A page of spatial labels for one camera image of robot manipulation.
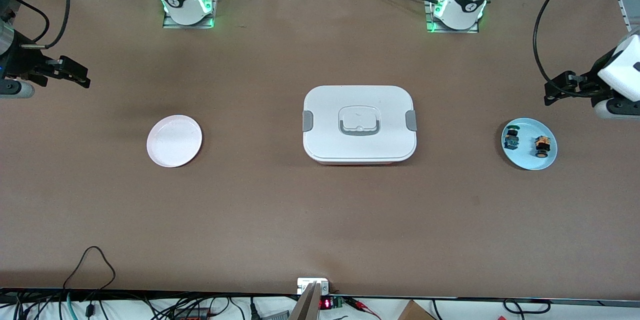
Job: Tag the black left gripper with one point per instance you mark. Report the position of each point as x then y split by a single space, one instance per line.
592 84

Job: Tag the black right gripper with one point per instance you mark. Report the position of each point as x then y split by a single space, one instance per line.
23 64

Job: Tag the orange push-button switch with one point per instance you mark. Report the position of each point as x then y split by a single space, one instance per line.
542 146

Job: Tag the light blue round plate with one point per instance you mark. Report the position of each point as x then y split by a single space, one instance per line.
529 157

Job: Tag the pink round plate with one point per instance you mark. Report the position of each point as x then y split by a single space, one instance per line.
174 141

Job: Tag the white lunch box grey clips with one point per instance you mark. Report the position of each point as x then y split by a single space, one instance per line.
359 125

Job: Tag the brown cardboard box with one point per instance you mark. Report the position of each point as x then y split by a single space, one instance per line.
414 312

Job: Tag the small white socket box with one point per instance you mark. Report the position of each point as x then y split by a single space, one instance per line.
305 284

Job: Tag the red digit display module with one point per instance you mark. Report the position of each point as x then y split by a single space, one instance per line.
327 303

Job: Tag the aluminium profile bar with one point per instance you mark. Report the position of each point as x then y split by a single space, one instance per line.
306 305

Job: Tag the blue green push-button switch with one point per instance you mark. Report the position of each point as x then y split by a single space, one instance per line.
512 139

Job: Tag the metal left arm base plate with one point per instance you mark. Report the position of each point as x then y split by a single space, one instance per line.
431 10

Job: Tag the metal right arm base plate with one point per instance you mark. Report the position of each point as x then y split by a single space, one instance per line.
212 10

